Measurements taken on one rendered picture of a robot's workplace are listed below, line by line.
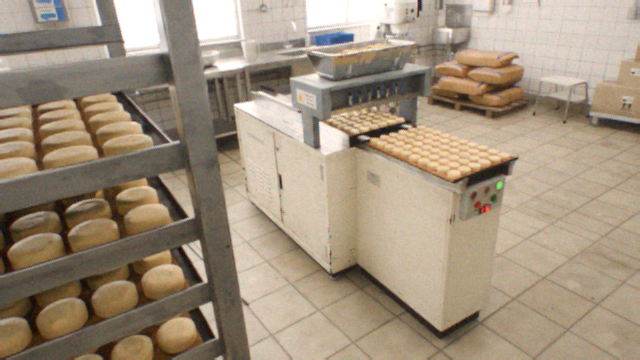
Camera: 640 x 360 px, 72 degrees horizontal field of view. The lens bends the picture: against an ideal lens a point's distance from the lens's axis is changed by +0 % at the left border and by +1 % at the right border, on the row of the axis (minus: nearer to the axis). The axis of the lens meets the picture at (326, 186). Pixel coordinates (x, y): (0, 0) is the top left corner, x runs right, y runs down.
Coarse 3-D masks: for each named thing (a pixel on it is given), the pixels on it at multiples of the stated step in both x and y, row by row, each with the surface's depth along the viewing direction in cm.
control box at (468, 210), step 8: (496, 176) 193; (480, 184) 187; (488, 184) 187; (496, 184) 190; (472, 192) 182; (480, 192) 186; (488, 192) 189; (496, 192) 192; (464, 200) 183; (472, 200) 185; (480, 200) 188; (488, 200) 191; (496, 200) 194; (464, 208) 185; (472, 208) 187; (480, 208) 189; (488, 208) 193; (464, 216) 186; (472, 216) 189
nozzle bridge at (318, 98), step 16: (304, 80) 229; (320, 80) 227; (352, 80) 224; (368, 80) 224; (384, 80) 240; (400, 80) 246; (416, 80) 250; (304, 96) 227; (320, 96) 214; (336, 96) 227; (352, 96) 232; (384, 96) 244; (400, 96) 244; (416, 96) 250; (304, 112) 232; (320, 112) 218; (336, 112) 224; (400, 112) 271; (304, 128) 237; (320, 144) 235
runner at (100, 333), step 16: (192, 288) 53; (208, 288) 54; (144, 304) 50; (160, 304) 51; (176, 304) 52; (192, 304) 53; (112, 320) 48; (128, 320) 49; (144, 320) 51; (160, 320) 52; (64, 336) 46; (80, 336) 47; (96, 336) 48; (112, 336) 49; (16, 352) 44; (32, 352) 45; (48, 352) 46; (64, 352) 47; (80, 352) 48
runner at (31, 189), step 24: (168, 144) 45; (72, 168) 41; (96, 168) 42; (120, 168) 43; (144, 168) 45; (168, 168) 46; (0, 192) 39; (24, 192) 40; (48, 192) 41; (72, 192) 42
